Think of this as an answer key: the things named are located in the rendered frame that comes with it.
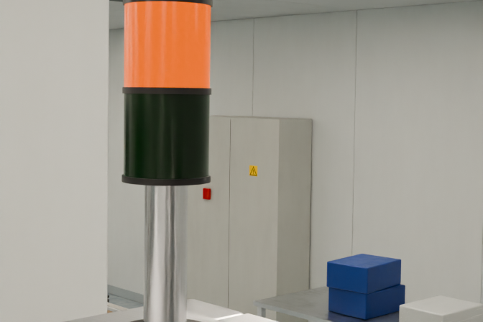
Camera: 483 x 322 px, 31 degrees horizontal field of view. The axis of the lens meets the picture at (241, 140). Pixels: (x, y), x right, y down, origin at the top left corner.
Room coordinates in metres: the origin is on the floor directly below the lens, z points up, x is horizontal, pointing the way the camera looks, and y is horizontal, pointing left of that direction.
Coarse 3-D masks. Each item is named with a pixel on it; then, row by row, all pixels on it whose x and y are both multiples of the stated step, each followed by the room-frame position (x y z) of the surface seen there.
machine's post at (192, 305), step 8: (192, 304) 0.62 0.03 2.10; (200, 304) 0.62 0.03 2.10; (208, 304) 0.62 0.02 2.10; (192, 312) 0.60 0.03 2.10; (200, 312) 0.60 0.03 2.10; (208, 312) 0.60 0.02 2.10; (216, 312) 0.60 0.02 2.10; (224, 312) 0.60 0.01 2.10; (232, 312) 0.60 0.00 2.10; (240, 312) 0.60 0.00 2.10
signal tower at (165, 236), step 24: (144, 0) 0.48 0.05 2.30; (168, 0) 0.48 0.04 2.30; (192, 0) 0.48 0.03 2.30; (144, 192) 0.50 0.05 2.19; (168, 192) 0.49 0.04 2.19; (144, 216) 0.50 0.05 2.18; (168, 216) 0.49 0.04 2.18; (144, 240) 0.50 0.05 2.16; (168, 240) 0.49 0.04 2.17; (144, 264) 0.50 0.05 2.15; (168, 264) 0.49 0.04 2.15; (144, 288) 0.50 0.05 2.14; (168, 288) 0.49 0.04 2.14; (144, 312) 0.50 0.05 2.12; (168, 312) 0.49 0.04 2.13
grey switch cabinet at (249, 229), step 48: (240, 144) 7.63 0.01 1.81; (288, 144) 7.37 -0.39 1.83; (192, 192) 8.11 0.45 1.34; (240, 192) 7.63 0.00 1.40; (288, 192) 7.38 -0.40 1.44; (192, 240) 8.10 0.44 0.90; (240, 240) 7.62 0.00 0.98; (288, 240) 7.38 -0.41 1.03; (192, 288) 8.09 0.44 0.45; (240, 288) 7.62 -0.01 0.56; (288, 288) 7.39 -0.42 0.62
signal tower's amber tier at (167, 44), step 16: (128, 16) 0.49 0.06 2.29; (144, 16) 0.48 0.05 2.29; (160, 16) 0.48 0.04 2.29; (176, 16) 0.48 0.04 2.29; (192, 16) 0.49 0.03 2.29; (208, 16) 0.50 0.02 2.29; (128, 32) 0.49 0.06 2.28; (144, 32) 0.48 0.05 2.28; (160, 32) 0.48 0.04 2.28; (176, 32) 0.48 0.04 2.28; (192, 32) 0.49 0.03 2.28; (208, 32) 0.50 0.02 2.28; (128, 48) 0.49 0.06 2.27; (144, 48) 0.48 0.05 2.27; (160, 48) 0.48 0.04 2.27; (176, 48) 0.48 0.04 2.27; (192, 48) 0.49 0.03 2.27; (208, 48) 0.50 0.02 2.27; (128, 64) 0.49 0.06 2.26; (144, 64) 0.48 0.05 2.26; (160, 64) 0.48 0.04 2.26; (176, 64) 0.48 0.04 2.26; (192, 64) 0.49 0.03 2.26; (208, 64) 0.50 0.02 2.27; (128, 80) 0.49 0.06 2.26; (144, 80) 0.48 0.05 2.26; (160, 80) 0.48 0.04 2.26; (176, 80) 0.48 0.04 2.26; (192, 80) 0.49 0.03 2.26; (208, 80) 0.50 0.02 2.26
